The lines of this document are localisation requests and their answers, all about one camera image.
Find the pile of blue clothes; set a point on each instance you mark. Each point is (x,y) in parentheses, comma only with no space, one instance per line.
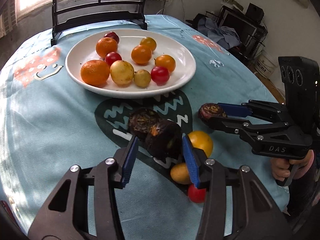
(226,37)

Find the white oval plate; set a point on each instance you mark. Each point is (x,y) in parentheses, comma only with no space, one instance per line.
(84,51)

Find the small yellow fruit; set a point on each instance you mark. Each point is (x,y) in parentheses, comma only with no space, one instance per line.
(142,78)
(179,173)

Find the person's right hand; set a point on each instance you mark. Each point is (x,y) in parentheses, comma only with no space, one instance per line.
(280,167)

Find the pink sleeve forearm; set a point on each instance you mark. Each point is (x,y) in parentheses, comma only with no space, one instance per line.
(305,166)

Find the large orange persimmon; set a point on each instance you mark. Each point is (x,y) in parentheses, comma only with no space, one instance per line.
(141,54)

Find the black metal rack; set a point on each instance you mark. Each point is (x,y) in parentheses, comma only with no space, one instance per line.
(250,31)

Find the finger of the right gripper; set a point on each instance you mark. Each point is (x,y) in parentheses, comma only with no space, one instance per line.
(240,109)
(232,126)

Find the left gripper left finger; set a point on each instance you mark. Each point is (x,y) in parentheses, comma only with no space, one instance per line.
(64,214)

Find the mandarin orange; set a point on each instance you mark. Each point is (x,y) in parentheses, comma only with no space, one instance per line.
(105,46)
(95,72)

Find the left checkered curtain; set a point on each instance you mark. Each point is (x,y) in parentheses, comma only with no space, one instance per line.
(8,18)

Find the dark wrinkled passion fruit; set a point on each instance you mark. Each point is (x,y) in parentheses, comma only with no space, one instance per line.
(164,140)
(209,110)
(140,122)

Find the white plastic bucket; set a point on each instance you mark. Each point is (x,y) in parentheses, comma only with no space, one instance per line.
(265,64)

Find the small orange tomato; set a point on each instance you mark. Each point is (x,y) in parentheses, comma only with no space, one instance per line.
(149,42)
(166,61)

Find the red cherry tomato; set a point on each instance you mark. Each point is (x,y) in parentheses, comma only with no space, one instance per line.
(196,195)
(160,75)
(112,57)

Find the large yellow spotted fruit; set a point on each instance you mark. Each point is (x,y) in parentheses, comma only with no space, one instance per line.
(122,73)

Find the yellow round fruit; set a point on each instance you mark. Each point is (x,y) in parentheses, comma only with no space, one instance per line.
(201,140)

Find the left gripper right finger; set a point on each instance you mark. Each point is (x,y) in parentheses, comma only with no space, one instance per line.
(255,213)

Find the light blue printed tablecloth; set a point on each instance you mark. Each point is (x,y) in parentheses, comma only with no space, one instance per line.
(49,123)

